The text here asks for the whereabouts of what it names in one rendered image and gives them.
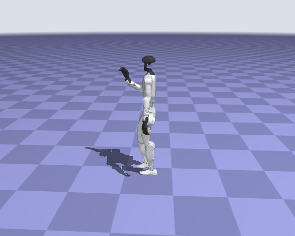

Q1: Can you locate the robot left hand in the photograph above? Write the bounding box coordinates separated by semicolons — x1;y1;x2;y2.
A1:
142;117;150;135

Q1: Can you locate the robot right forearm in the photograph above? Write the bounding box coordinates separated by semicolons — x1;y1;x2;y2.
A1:
126;80;141;90

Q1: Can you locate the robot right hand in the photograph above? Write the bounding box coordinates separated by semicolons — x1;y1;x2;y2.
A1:
119;67;131;83

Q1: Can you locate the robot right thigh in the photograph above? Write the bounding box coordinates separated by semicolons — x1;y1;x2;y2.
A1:
137;114;144;143

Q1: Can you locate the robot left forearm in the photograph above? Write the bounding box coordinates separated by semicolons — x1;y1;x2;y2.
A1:
142;97;150;121

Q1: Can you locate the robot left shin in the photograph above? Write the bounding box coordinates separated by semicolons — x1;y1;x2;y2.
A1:
145;144;154;171

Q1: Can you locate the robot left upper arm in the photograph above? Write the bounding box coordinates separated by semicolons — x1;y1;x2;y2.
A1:
144;77;152;102

